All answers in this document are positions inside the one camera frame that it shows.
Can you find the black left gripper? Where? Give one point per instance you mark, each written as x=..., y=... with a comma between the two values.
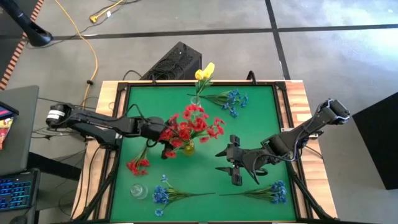
x=149, y=127

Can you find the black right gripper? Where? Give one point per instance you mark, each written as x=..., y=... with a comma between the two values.
x=245, y=158

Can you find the yellow glass vase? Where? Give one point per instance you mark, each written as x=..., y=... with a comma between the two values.
x=188, y=148

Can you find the blue flower bunch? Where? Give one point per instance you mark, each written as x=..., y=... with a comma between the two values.
x=160, y=196
x=276, y=192
x=233, y=98

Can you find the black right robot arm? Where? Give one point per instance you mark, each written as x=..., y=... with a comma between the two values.
x=304, y=130

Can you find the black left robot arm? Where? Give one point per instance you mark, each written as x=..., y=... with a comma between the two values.
x=93, y=121

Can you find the clear glass vase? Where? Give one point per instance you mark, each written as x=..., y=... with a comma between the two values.
x=139, y=191
x=196, y=100

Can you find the green table mat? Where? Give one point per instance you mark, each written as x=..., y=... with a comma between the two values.
x=186, y=193

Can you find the black computer tower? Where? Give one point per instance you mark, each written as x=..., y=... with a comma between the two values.
x=174, y=62

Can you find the loose blue flower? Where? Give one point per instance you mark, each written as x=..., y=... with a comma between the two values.
x=159, y=212

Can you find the black desk support bar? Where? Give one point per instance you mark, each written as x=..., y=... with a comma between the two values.
x=56, y=166

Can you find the gray desk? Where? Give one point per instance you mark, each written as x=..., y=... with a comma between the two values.
x=18, y=140

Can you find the dark tablet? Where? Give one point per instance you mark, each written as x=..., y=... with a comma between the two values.
x=7, y=110

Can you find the colourful package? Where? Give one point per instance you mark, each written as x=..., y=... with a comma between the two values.
x=4, y=130

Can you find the backlit keyboard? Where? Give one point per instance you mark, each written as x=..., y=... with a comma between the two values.
x=17, y=191

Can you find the orange black striped strip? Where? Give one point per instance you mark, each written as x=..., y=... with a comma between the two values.
x=15, y=59

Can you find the large black box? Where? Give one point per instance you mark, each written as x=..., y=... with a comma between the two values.
x=379, y=140

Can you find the black pole stand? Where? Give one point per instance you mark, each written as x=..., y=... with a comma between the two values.
x=28, y=28

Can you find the black table frame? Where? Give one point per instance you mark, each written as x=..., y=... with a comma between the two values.
x=155, y=84

